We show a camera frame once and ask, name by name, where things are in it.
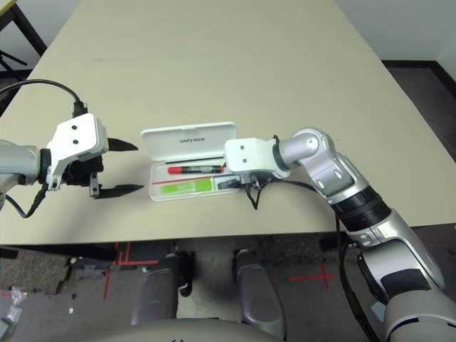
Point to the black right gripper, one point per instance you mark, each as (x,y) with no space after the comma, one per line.
(254,181)

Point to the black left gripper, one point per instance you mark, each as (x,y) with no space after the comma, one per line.
(82,172)

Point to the small dark blue eraser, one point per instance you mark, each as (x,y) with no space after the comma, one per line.
(226,184)

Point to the black marker with red cap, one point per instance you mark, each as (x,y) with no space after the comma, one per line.
(192,169)

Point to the green rectangular eraser block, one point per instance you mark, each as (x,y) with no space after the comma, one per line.
(185,187)

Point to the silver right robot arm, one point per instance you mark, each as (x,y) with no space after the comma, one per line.
(331,160)

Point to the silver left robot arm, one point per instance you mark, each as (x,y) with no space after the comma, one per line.
(21,160)

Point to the white plastic pencil case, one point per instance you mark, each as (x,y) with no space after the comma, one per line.
(192,139)

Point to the grey crumpled floor scrap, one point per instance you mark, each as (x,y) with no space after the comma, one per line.
(89,265)

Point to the grey robot right leg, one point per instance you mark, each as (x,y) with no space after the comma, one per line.
(258,292)

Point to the grey robot torso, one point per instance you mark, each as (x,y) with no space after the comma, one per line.
(196,333)

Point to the side table with black legs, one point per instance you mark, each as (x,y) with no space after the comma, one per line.
(30,32)

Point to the clear plastic bag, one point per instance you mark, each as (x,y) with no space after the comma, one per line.
(12,306)

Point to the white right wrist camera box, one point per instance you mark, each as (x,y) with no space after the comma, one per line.
(249,155)

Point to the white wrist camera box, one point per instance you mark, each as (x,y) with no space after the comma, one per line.
(80,137)
(249,155)

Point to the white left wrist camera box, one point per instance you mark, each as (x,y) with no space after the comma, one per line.
(80,137)

